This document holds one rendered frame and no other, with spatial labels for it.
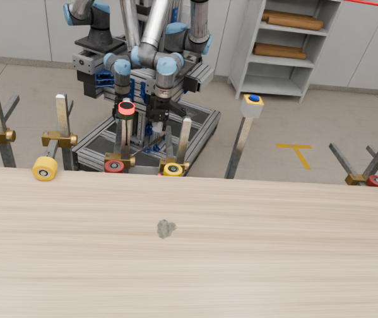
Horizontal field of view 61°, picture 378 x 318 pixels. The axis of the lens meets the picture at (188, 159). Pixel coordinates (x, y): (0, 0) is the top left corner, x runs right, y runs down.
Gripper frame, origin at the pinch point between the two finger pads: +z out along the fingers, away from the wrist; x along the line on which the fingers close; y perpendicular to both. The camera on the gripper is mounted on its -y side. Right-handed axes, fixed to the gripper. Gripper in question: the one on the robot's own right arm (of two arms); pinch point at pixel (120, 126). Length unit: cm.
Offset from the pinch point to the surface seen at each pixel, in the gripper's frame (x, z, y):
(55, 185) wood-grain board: 21, -9, -54
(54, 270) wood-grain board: 13, -10, -89
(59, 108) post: 21.8, -29.2, -31.8
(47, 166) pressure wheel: 23, -16, -51
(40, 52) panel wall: 105, 71, 231
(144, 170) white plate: -13.4, 3.7, -29.0
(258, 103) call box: -56, -41, -33
